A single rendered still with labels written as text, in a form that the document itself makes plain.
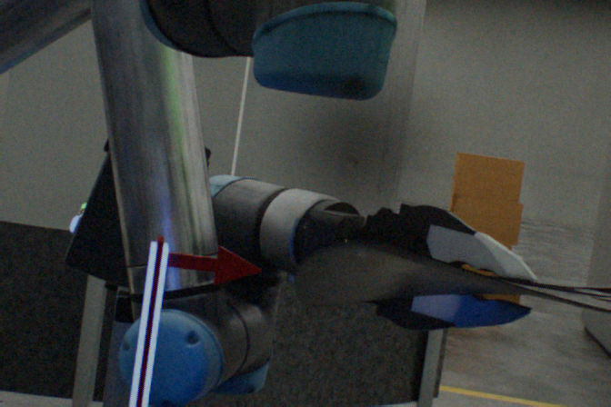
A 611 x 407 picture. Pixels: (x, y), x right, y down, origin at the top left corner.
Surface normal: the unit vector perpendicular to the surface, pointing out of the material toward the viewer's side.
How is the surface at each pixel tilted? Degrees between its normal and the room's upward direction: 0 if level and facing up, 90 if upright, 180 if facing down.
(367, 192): 90
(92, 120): 90
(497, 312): 117
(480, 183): 90
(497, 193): 90
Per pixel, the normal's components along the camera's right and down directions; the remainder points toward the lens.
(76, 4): 0.20, 0.69
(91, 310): -0.11, 0.04
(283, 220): -0.62, -0.37
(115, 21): -0.37, 0.04
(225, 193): -0.45, -0.66
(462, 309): -0.68, -0.17
